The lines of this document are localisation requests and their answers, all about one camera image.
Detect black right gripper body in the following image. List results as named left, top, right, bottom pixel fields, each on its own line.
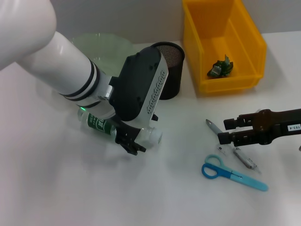
left=253, top=108, right=301, bottom=145

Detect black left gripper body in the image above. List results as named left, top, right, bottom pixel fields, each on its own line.
left=115, top=120, right=134, bottom=141

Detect clear green-label water bottle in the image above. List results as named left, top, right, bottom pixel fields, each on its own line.
left=77, top=110, right=163, bottom=150

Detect blue scissors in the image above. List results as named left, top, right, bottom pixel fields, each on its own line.
left=201, top=154, right=269, bottom=192

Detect green plastic wrapper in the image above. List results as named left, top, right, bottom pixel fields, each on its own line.
left=206, top=54, right=235, bottom=78

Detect grey clear ballpoint pen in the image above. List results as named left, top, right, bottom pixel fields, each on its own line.
left=206, top=119, right=262, bottom=175

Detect black mesh pen holder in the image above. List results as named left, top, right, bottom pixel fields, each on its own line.
left=150, top=41, right=186, bottom=100

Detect translucent green fruit bowl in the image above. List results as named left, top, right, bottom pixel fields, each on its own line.
left=70, top=32, right=135, bottom=76

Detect yellow plastic bin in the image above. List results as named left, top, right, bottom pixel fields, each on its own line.
left=182, top=0, right=268, bottom=95

